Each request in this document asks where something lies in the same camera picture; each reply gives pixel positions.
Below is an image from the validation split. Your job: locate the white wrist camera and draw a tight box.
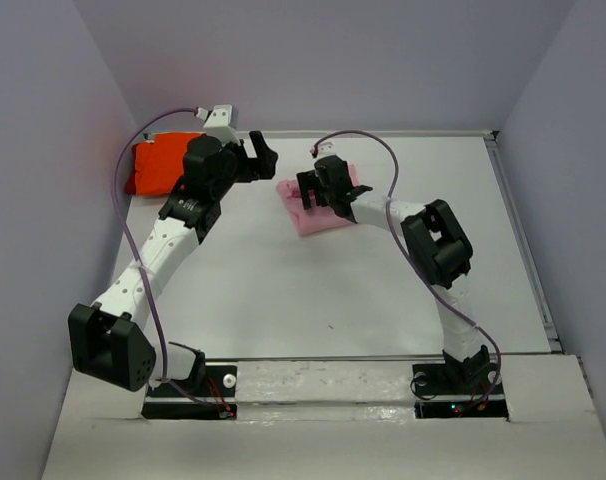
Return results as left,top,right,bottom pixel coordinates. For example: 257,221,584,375
310,141,336,159
203,104,240,145

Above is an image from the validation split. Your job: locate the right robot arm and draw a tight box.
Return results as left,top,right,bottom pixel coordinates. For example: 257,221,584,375
296,155,486,392

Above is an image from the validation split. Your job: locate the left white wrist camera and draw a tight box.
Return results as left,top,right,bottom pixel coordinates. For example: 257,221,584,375
203,104,240,145

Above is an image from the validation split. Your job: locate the aluminium table edge rail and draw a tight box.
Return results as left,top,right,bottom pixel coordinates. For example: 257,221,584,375
263,130,498,140

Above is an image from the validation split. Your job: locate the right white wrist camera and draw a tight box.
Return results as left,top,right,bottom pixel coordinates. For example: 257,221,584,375
310,141,336,159

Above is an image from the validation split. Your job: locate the folded orange t-shirt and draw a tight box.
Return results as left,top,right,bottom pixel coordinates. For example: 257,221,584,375
124,132,202,196

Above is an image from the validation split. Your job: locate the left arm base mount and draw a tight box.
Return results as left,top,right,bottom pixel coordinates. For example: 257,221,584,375
141,342,238,421

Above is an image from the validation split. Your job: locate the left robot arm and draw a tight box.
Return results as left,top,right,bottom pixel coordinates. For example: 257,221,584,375
68,131,278,395

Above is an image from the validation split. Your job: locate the pink t-shirt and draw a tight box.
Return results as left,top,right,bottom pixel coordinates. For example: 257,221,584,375
276,179,354,237

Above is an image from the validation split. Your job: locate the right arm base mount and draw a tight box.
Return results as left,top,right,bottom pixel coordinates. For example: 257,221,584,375
410,346,509,420

